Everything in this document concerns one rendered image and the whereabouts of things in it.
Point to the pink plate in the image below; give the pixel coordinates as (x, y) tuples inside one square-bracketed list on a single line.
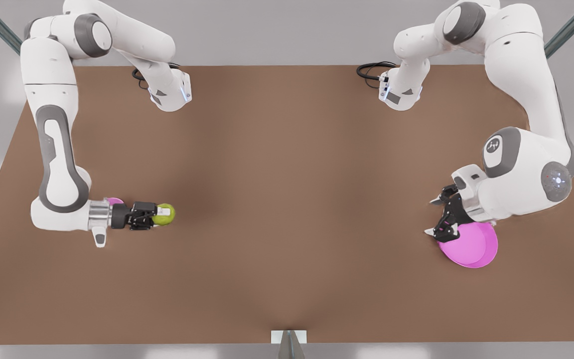
[(474, 247)]

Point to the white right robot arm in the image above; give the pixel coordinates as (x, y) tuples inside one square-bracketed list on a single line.
[(58, 149)]

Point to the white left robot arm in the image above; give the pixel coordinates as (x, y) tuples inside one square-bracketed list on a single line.
[(516, 75)]

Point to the pink bowl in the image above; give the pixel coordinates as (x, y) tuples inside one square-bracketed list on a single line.
[(114, 201)]

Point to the green apple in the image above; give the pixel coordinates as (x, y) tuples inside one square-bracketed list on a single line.
[(166, 214)]

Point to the silver frame post with foot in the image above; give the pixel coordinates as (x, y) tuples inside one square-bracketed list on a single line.
[(289, 344)]

